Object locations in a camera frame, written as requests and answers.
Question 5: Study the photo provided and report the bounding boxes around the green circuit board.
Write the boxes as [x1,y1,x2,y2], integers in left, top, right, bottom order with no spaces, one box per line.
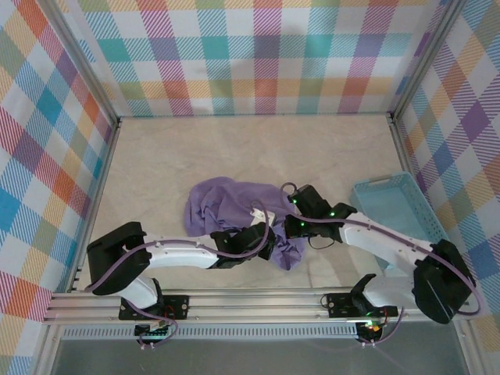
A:
[134,323,173,340]

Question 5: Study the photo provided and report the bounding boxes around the light blue plastic basket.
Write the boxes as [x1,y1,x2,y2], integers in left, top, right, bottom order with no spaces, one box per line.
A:
[349,172,450,270]

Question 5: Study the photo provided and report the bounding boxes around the aluminium table side rail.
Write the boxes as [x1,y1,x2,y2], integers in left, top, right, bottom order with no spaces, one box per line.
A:
[66,116,123,294]
[388,112,421,188]

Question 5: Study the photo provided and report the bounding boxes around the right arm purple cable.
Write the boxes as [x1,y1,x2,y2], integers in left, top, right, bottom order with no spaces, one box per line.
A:
[280,181,484,347]

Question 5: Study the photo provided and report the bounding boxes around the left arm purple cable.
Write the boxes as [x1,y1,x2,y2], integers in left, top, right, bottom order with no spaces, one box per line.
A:
[84,199,271,351]

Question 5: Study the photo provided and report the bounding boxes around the small circuit board orange connector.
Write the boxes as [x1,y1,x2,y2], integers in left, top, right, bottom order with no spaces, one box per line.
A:
[358,318,386,338]

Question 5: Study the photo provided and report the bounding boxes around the right gripper thin black wire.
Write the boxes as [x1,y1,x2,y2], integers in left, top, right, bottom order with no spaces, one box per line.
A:
[307,233,338,251]

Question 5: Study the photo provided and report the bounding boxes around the aluminium wall base strip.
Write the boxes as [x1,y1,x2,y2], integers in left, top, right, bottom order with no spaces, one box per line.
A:
[116,112,394,119]

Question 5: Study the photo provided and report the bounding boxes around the aluminium frame leg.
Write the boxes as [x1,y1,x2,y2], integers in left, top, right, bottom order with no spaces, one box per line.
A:
[30,323,63,375]
[452,320,485,375]

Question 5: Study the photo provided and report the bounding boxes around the grey slotted cable duct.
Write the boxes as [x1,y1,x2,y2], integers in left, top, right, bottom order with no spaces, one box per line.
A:
[62,327,360,340]

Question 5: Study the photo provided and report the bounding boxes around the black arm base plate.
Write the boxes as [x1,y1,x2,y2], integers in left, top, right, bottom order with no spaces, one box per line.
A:
[118,293,191,321]
[326,291,399,320]

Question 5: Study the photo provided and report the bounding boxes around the purple t-shirt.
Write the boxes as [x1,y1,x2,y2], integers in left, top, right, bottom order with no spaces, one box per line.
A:
[183,176,308,272]

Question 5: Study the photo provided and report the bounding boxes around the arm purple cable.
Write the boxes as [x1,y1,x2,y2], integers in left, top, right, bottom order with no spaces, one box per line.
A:
[84,199,271,351]
[280,181,484,347]

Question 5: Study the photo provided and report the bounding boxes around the slanted aluminium frame post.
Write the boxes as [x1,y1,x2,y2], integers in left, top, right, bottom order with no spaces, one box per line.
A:
[388,0,470,122]
[37,0,122,130]

